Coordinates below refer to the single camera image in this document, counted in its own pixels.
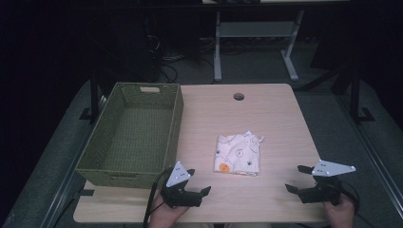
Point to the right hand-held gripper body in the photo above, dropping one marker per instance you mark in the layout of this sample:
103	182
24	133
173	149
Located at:
323	191

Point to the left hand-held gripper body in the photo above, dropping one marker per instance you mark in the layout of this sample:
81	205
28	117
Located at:
179	177

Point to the white printed cloth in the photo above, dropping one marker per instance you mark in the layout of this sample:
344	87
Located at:
237	155

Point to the green woven basket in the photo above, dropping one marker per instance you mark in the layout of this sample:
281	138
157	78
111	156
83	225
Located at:
139	139

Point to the person's right hand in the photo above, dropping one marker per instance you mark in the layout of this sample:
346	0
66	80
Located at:
340	213

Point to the person's left hand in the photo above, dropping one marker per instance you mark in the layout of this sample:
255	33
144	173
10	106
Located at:
163	215

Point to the black metal stand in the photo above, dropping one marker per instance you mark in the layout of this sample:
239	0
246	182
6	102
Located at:
94	101
355	101

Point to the black tape strip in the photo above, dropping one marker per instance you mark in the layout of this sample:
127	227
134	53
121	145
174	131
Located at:
85	192

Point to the grey metal rail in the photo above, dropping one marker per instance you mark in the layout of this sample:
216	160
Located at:
380	177
63	193

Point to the white metal desk frame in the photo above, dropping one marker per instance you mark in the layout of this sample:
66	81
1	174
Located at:
253	29

